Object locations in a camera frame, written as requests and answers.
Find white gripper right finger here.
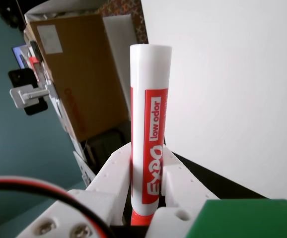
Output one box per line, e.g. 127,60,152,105
145,145,220,238

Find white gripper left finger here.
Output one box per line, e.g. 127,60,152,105
16,143,132,238

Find red Expo marker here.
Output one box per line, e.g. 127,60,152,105
130,44,173,226

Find dark bag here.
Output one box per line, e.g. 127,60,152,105
80,127,132,174

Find brown cardboard box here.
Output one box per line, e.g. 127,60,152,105
23,13,132,142

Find white phone clamp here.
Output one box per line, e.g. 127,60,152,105
9,83,50,109

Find white foam board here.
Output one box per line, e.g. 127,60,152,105
102,14,136,119

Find black phone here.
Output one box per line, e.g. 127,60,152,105
8,68,49,116

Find patterned rug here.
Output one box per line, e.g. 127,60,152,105
95,0,149,45

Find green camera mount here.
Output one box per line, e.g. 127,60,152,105
183,198,287,238

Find red black servo wires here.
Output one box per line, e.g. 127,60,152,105
0,177,116,238

